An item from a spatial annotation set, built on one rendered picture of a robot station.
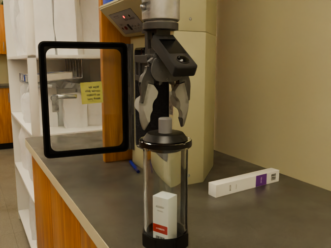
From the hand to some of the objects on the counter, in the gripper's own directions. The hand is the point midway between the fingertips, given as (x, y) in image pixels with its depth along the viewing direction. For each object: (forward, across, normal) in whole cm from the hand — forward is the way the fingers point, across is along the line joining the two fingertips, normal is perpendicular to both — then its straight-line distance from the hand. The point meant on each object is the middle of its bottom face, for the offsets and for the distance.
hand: (165, 124), depth 74 cm
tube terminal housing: (+26, -31, -45) cm, 61 cm away
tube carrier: (+24, 0, 0) cm, 24 cm away
